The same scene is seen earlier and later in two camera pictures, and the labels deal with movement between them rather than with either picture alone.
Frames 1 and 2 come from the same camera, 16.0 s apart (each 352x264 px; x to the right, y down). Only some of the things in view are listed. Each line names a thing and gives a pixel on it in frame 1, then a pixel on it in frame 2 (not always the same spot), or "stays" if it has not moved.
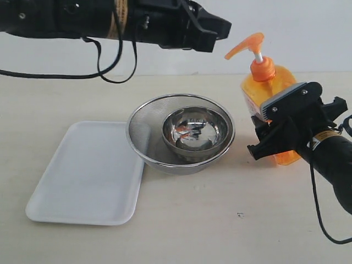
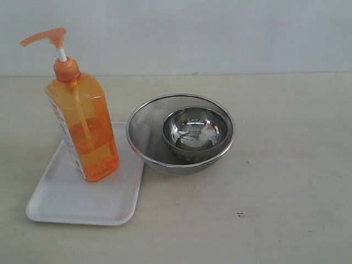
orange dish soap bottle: [264, 84] → [83, 109]
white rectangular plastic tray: [93, 179] stays
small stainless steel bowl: [195, 132] stays
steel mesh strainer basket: [182, 134] stays
